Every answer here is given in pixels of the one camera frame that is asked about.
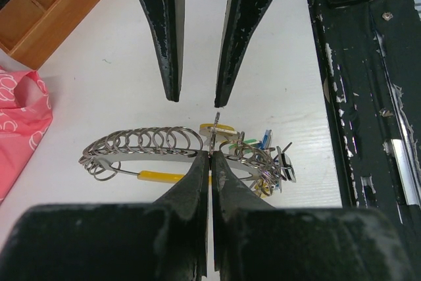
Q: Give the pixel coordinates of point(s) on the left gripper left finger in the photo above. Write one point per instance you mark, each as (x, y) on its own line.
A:
(182, 244)

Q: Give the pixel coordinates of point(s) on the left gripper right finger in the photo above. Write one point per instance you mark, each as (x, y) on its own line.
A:
(236, 212)

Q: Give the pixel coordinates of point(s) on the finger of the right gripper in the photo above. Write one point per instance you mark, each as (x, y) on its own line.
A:
(166, 20)
(241, 20)

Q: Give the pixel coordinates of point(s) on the metal keyring with keys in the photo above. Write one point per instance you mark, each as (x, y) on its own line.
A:
(267, 167)

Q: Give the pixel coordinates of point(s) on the pink crumpled cloth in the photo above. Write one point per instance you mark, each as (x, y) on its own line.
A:
(26, 114)

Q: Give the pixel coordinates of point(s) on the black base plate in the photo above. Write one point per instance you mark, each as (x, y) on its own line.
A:
(369, 57)

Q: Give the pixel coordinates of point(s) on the wooden compartment tray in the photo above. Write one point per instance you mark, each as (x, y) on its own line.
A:
(31, 30)

